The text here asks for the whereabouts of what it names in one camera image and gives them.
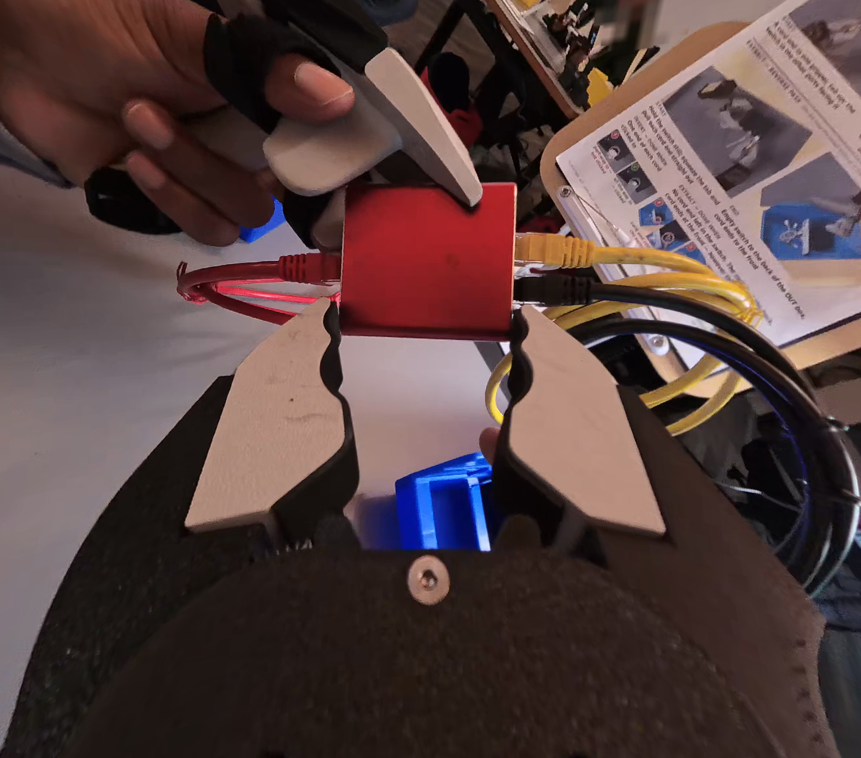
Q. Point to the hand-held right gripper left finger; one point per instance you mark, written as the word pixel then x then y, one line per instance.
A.
pixel 276 428

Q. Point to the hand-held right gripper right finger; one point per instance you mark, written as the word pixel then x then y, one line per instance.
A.
pixel 572 442

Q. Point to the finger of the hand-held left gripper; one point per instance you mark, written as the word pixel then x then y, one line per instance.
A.
pixel 333 220
pixel 424 125

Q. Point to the red metal ethernet switch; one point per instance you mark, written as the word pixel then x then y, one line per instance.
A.
pixel 424 260

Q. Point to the person's left forearm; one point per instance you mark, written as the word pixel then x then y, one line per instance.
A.
pixel 27 159

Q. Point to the person's right hand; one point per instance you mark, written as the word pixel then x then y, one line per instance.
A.
pixel 489 445

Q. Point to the person's left hand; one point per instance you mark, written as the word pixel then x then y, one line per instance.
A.
pixel 101 65

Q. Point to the red floor bag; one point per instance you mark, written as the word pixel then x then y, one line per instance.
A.
pixel 464 122

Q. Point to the instruction sheet on board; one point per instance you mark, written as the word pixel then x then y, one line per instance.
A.
pixel 592 119

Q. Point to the printed instruction sheet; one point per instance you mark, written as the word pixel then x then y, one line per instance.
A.
pixel 740 132

